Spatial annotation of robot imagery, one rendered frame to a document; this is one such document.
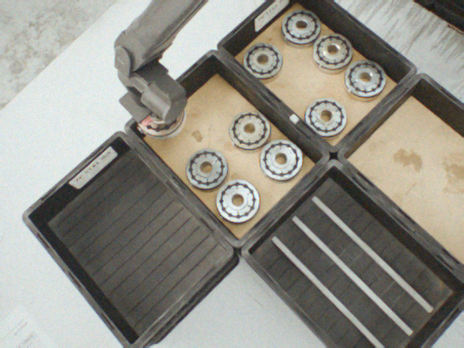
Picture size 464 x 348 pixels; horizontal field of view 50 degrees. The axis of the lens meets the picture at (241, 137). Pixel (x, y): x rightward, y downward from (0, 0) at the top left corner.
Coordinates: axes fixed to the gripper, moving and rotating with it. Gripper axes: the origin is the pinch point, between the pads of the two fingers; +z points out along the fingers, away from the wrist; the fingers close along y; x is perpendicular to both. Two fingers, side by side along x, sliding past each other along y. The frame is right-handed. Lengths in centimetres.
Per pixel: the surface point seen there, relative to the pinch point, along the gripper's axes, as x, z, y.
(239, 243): -30.5, 11.2, -6.4
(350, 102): -23, 22, 38
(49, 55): 104, 108, -10
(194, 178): -11.1, 18.9, -3.5
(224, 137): -7.9, 22.1, 9.1
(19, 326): -4, 34, -60
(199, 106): 3.1, 22.4, 10.2
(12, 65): 113, 108, -25
